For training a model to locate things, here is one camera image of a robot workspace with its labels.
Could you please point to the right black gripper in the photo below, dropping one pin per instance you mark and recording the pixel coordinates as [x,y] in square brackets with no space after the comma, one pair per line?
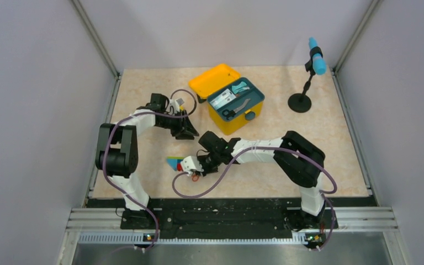
[207,171]

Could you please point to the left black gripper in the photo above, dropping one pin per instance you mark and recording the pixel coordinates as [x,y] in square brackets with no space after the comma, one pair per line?
[184,130]

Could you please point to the colourful card pack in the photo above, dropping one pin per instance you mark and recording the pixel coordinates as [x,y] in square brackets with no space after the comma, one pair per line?
[175,163]

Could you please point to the black handled scissors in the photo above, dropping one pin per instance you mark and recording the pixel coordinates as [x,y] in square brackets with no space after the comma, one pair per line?
[229,114]

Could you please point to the yellow plastic medicine box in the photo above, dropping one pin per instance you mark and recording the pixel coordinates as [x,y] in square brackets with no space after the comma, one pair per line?
[210,82]

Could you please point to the teal divided tray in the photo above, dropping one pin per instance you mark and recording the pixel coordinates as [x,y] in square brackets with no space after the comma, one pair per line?
[253,93]

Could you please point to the white blue wipe sachets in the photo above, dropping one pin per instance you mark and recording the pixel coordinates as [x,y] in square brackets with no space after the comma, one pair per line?
[222,99]

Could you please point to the light blue plaster strip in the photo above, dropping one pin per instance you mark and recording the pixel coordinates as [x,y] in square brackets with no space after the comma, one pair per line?
[240,90]

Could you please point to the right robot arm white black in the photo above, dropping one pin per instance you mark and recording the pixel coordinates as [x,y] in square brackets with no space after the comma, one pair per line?
[299,159]

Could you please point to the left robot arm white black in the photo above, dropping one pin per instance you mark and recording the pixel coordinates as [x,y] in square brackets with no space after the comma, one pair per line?
[117,153]

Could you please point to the blue microphone on stand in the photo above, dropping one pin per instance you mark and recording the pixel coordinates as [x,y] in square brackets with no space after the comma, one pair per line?
[316,65]

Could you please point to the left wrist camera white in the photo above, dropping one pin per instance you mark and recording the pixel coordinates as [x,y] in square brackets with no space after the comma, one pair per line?
[174,105]

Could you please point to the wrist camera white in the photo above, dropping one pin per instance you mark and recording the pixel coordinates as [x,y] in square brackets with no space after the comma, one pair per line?
[174,105]
[191,166]

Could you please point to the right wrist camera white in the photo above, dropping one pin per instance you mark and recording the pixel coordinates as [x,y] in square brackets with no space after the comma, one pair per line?
[191,166]

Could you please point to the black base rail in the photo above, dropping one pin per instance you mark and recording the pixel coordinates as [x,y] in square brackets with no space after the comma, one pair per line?
[227,219]

